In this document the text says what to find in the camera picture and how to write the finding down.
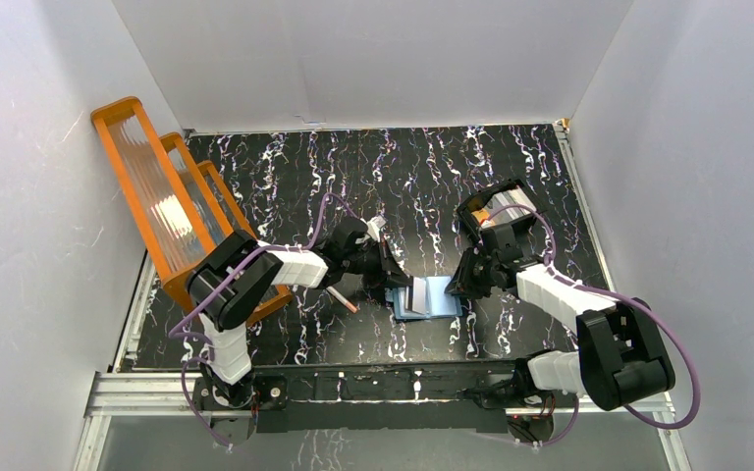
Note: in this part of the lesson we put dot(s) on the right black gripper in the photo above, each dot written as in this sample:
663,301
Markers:
461,284

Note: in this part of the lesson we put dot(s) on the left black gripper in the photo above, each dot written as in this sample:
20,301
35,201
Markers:
389,274

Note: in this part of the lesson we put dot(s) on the white striped credit card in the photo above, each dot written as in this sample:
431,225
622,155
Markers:
415,298

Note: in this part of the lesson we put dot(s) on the blue leather card holder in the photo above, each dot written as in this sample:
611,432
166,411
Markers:
440,303

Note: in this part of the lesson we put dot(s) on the white credit card stack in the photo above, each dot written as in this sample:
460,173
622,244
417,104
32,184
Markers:
511,197

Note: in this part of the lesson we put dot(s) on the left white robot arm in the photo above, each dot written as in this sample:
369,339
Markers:
233,279

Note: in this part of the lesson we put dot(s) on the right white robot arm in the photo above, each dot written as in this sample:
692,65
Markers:
621,357

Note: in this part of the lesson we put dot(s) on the gold credit card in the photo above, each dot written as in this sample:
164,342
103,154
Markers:
482,218

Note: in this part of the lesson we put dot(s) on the black card box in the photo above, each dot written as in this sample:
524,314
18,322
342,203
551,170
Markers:
482,199

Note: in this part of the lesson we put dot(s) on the white pink pen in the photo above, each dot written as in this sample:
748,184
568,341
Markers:
341,299

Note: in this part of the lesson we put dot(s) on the orange tiered organizer rack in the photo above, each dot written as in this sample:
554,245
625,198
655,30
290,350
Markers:
181,207

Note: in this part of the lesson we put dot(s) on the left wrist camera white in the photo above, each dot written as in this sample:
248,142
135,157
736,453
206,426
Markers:
374,227

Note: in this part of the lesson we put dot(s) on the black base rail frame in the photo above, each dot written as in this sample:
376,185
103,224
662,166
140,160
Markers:
475,394

